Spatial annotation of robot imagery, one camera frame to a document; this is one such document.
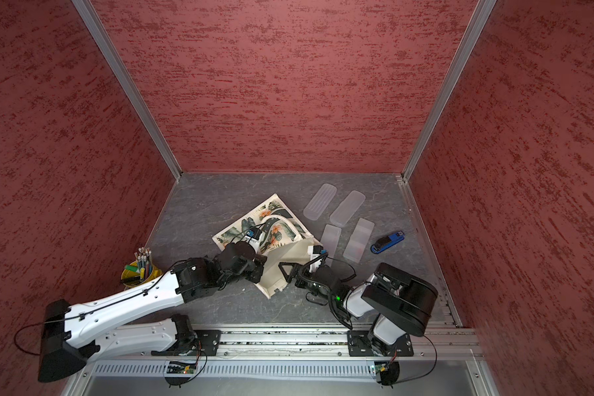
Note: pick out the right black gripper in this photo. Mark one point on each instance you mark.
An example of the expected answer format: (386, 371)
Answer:
(304, 271)

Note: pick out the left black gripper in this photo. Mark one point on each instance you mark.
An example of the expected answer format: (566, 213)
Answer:
(258, 265)

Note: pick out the cream canvas tote bag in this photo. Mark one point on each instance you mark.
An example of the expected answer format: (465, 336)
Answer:
(285, 239)

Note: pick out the frosted translucent pencil case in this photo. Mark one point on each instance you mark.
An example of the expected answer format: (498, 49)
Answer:
(346, 210)

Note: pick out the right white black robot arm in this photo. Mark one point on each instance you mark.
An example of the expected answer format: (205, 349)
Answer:
(381, 314)

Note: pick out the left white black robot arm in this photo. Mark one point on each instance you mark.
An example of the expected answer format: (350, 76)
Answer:
(76, 335)

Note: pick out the yellow pencil cup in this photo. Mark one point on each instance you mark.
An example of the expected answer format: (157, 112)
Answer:
(141, 270)

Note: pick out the blue black stapler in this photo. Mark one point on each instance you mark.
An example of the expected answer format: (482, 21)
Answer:
(387, 241)

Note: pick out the left small circuit board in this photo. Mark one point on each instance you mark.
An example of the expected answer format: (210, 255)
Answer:
(181, 368)

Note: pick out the small circuit board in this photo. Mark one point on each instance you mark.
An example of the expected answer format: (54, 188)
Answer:
(181, 368)
(380, 367)

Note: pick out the right small circuit board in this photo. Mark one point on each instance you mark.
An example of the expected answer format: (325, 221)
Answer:
(380, 367)

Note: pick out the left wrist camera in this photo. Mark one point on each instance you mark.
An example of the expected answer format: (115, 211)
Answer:
(253, 234)

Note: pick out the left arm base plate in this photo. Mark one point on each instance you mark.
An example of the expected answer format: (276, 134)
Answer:
(197, 343)

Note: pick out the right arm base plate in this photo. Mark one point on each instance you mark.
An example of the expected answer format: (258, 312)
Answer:
(364, 343)

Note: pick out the aluminium front rail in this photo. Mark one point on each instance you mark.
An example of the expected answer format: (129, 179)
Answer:
(326, 342)

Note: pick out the left aluminium corner post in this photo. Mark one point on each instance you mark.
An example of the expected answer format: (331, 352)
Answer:
(95, 27)

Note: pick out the aluminium corner post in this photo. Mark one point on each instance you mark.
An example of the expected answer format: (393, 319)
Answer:
(473, 31)
(95, 27)

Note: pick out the right aluminium corner post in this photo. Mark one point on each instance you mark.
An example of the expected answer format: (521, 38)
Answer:
(473, 31)

